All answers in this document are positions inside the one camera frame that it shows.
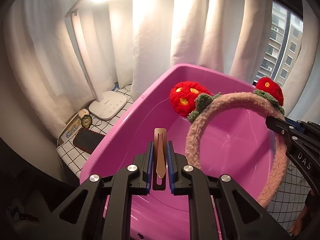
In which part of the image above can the person hand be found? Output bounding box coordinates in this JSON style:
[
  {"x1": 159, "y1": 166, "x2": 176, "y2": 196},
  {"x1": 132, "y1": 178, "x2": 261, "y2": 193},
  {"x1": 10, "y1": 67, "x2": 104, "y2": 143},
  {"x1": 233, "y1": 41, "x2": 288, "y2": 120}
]
[{"x1": 289, "y1": 190, "x2": 319, "y2": 238}]

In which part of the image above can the flat labelled box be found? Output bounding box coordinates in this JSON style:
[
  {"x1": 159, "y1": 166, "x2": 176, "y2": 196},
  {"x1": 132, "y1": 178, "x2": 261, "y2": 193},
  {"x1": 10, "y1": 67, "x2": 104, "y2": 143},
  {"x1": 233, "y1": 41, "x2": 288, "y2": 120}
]
[{"x1": 56, "y1": 113, "x2": 82, "y2": 147}]

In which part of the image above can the white black grid cloth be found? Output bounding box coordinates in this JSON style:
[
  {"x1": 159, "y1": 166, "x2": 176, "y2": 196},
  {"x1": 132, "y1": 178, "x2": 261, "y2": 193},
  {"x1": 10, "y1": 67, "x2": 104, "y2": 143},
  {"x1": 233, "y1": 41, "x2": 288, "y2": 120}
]
[{"x1": 57, "y1": 85, "x2": 134, "y2": 179}]

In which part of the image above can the small cream round object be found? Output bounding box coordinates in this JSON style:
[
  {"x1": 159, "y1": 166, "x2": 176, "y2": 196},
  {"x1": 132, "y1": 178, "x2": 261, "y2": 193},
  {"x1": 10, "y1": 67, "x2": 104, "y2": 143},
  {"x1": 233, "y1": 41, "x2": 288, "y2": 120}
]
[{"x1": 78, "y1": 108, "x2": 89, "y2": 119}]

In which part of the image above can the white desk lamp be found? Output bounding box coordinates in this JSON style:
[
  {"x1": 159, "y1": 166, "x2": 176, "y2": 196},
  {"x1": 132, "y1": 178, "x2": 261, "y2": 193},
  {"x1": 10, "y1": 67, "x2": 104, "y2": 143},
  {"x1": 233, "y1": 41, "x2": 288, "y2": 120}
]
[{"x1": 65, "y1": 0, "x2": 127, "y2": 120}]

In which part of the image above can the pink strawberry plush headband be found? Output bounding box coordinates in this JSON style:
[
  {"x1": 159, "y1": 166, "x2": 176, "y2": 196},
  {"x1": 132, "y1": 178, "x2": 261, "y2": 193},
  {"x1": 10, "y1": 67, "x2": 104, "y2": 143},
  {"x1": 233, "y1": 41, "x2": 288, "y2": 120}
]
[{"x1": 169, "y1": 77, "x2": 289, "y2": 207}]

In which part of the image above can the black smartphone red case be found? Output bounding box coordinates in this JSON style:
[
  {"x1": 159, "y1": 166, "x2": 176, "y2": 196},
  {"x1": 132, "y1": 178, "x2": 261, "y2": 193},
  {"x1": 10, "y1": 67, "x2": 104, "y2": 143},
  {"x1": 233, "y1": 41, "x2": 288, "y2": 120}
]
[{"x1": 73, "y1": 128, "x2": 105, "y2": 154}]

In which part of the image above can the white sheer curtain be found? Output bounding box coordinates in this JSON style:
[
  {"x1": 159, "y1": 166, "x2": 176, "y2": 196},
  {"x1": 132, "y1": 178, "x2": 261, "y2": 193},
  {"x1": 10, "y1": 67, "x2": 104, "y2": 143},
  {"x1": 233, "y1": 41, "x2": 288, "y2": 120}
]
[{"x1": 2, "y1": 0, "x2": 319, "y2": 138}]

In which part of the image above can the brown hair clip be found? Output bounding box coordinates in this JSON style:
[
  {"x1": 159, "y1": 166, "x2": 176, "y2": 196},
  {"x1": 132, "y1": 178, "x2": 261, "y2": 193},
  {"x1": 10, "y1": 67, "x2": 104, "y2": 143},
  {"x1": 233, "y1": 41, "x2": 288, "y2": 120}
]
[{"x1": 152, "y1": 128, "x2": 167, "y2": 191}]

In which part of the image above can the pink plastic tub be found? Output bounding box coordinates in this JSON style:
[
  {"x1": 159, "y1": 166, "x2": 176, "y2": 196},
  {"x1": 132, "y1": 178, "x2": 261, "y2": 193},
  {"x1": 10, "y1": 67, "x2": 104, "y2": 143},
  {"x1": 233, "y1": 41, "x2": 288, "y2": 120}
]
[{"x1": 80, "y1": 64, "x2": 274, "y2": 239}]

